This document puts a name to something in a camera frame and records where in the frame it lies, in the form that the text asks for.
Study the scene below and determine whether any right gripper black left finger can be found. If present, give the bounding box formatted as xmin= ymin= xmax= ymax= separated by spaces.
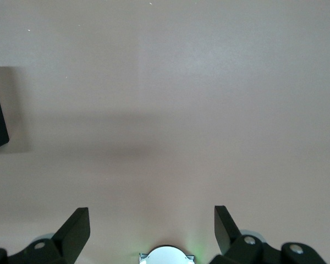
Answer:
xmin=0 ymin=207 xmax=91 ymax=264

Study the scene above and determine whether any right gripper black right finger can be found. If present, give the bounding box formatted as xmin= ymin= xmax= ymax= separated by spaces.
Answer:
xmin=208 ymin=205 xmax=324 ymax=264

